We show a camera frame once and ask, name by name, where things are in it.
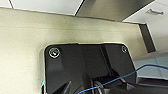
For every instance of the dark robot base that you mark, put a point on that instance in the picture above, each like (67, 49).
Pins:
(66, 66)

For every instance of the stainless steel dishwasher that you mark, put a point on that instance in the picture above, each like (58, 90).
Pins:
(113, 8)

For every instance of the white narrow drawer unit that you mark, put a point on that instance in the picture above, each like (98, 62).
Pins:
(156, 20)

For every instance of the white double-door base cabinet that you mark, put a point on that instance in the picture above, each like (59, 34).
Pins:
(40, 5)

